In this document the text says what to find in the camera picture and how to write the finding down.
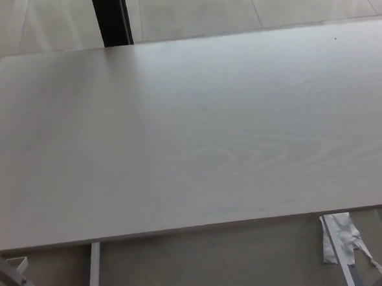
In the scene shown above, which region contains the white table frame bar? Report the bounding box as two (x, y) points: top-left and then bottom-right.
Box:
(319, 214), (357, 286)

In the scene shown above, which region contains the white upright table leg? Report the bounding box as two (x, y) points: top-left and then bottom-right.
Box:
(84, 242), (104, 286)

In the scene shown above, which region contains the white metal bracket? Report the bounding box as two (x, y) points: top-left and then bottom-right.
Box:
(3, 255), (32, 285)

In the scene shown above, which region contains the black door frame post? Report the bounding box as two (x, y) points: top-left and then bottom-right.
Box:
(90, 0), (135, 48)

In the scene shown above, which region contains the white crumpled paper strip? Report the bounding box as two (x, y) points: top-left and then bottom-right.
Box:
(319, 210), (382, 279)

